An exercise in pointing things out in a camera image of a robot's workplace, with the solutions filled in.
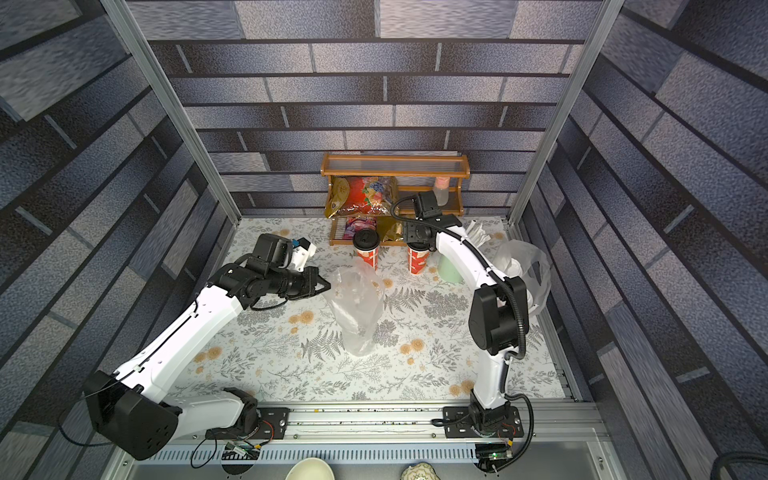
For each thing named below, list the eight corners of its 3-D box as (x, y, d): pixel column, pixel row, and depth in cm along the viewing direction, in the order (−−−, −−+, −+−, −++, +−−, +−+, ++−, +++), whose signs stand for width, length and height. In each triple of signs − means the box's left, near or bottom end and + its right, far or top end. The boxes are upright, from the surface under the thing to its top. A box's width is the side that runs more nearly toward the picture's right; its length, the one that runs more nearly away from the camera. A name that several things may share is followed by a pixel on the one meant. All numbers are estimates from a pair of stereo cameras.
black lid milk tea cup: (357, 276, 103) (352, 246, 90) (358, 259, 108) (354, 228, 95) (379, 276, 103) (378, 246, 90) (380, 259, 108) (378, 228, 95)
